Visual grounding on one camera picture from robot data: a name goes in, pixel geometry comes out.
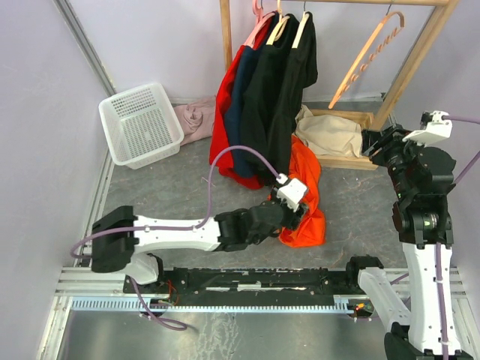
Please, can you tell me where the black t shirt left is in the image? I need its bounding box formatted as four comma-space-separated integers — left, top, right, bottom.
239, 15, 299, 173

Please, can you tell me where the peach hanger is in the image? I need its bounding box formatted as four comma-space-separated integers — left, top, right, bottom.
328, 1, 405, 110

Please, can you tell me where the beige cloth in rack base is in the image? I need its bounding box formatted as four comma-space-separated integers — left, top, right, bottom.
295, 105, 362, 158

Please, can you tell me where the orange t shirt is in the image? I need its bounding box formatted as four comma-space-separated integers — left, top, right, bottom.
279, 134, 326, 248

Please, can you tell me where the cream hanger right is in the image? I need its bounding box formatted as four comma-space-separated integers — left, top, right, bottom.
292, 2, 312, 49

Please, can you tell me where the pink hanger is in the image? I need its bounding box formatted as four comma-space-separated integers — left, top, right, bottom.
242, 0, 278, 50

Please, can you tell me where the aluminium frame rail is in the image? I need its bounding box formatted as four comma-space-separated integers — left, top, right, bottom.
35, 153, 480, 360

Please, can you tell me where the pink cloth on floor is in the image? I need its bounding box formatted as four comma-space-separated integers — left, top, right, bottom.
173, 96, 216, 146

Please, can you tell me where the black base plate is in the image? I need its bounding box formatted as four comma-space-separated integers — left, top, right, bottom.
138, 268, 365, 308

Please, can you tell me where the red t shirt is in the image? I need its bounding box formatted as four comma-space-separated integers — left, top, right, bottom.
209, 15, 278, 190

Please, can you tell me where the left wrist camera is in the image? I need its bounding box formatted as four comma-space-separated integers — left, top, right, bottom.
271, 173, 308, 212

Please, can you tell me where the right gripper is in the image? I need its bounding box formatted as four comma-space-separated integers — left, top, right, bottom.
359, 123, 429, 200

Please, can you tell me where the wooden clothes rack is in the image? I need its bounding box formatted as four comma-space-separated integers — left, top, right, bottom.
219, 1, 460, 170

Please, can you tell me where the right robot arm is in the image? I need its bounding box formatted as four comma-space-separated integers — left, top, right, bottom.
343, 125, 472, 359

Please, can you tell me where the black t shirt right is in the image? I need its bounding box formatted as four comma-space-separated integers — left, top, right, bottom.
266, 13, 318, 175

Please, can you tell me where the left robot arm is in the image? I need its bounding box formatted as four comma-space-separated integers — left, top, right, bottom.
91, 197, 308, 293

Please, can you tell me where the cream hanger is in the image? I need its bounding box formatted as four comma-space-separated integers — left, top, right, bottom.
292, 2, 312, 49
265, 0, 290, 45

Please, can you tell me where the corner aluminium profile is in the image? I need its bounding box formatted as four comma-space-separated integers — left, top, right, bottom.
53, 0, 116, 96

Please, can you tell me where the blue cable duct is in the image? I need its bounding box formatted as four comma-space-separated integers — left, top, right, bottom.
70, 294, 357, 314

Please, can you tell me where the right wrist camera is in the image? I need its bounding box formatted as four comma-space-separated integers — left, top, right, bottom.
402, 110, 453, 146

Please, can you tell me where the black t shirt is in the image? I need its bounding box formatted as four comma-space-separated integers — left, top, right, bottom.
239, 15, 299, 173
266, 13, 318, 175

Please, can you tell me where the white plastic basket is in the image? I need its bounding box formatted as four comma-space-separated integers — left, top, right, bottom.
98, 82, 185, 170

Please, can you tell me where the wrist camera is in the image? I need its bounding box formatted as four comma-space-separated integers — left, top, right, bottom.
402, 110, 453, 146
271, 173, 308, 212

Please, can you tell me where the cream hanger left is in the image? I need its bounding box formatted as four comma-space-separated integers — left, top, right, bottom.
265, 0, 290, 45

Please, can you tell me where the navy blue t shirt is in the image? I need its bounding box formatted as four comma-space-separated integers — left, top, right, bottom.
223, 46, 260, 178

